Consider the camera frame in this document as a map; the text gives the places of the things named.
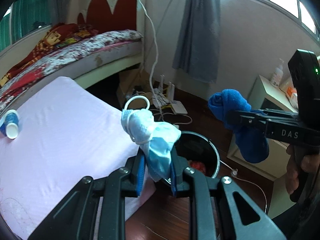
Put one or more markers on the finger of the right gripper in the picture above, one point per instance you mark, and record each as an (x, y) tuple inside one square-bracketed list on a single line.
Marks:
[(269, 114), (250, 124)]

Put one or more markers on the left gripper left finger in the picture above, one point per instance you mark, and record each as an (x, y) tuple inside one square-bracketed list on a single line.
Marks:
[(135, 180)]

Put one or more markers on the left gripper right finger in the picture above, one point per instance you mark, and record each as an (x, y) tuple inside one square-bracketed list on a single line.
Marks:
[(179, 187)]

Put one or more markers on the red plastic bag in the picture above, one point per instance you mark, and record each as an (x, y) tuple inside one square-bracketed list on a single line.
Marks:
[(198, 166)]

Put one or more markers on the dark blue cloth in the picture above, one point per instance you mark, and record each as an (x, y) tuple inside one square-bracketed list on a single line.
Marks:
[(251, 141)]

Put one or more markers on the light blue face mask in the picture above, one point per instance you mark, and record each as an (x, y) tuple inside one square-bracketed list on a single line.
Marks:
[(155, 138)]

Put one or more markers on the black trash bucket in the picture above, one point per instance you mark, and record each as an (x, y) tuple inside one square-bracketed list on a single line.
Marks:
[(195, 147)]

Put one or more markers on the person's right hand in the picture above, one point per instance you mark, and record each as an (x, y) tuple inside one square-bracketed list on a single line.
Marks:
[(309, 164)]

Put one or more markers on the white bedside cabinet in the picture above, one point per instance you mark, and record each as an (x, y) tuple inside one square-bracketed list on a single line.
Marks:
[(264, 96)]

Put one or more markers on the white pump bottle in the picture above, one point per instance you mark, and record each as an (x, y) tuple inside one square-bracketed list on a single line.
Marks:
[(277, 75)]

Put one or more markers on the white wifi router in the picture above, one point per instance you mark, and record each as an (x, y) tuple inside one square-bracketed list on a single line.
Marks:
[(164, 97)]

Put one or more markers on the cardboard box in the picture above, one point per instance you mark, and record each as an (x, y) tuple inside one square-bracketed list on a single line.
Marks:
[(131, 82)]

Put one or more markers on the grey blue curtain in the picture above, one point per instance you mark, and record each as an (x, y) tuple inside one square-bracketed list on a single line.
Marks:
[(198, 47)]

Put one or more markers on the floral quilt bed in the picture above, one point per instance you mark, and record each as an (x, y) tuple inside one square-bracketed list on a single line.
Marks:
[(61, 58)]

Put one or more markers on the blue patterned paper cup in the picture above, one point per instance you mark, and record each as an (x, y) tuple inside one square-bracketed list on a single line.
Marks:
[(12, 124)]

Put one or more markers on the dark blue paper cup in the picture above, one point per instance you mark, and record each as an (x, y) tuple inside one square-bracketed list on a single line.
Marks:
[(2, 127)]

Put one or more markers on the red heart headboard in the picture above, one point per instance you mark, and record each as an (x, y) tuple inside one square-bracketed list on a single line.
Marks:
[(102, 18)]

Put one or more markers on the red patterned blanket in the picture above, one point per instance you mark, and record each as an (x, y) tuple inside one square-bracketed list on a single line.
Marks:
[(59, 36)]

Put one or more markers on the window with green curtain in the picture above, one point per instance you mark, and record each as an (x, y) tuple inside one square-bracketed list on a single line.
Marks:
[(22, 18)]

